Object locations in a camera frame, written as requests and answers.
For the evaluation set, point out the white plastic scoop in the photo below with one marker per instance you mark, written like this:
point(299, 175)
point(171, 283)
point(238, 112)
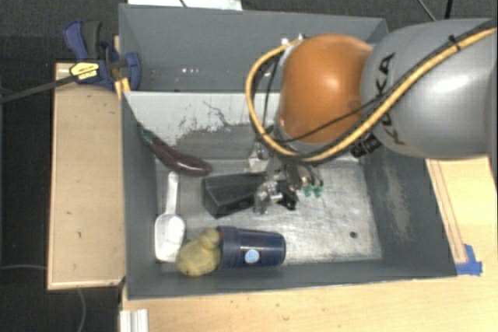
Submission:
point(168, 233)

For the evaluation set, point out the pale wood board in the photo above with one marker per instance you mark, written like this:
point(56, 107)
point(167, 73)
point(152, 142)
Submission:
point(87, 182)

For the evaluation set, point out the grey metal bin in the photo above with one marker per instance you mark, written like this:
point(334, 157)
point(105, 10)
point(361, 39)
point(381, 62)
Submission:
point(342, 221)

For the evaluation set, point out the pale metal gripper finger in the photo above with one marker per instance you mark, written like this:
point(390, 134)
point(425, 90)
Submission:
point(261, 202)
point(286, 199)

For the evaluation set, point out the yellow toy duck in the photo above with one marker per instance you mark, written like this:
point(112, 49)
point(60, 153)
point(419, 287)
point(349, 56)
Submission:
point(198, 254)

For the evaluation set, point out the dark blue cup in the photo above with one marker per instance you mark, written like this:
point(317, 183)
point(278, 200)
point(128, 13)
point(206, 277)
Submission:
point(253, 247)

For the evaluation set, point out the purple toy eggplant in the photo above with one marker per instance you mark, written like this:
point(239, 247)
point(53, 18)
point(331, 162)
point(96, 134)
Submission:
point(175, 160)

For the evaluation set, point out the black cylinder on white bracket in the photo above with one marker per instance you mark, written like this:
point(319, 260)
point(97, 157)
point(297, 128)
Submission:
point(365, 147)

